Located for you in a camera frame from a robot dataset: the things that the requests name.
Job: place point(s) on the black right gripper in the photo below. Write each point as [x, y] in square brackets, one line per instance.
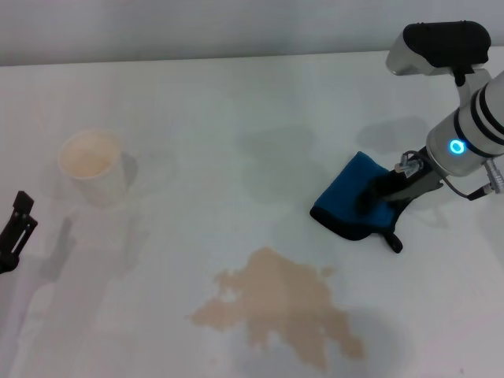
[413, 185]

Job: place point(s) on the brown water stain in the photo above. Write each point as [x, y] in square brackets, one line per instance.
[283, 295]

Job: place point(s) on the white paper cup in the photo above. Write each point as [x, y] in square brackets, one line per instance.
[92, 165]

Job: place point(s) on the blue rag with black trim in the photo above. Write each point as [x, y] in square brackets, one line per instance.
[346, 201]

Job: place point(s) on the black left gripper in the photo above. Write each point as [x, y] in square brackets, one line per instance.
[8, 264]

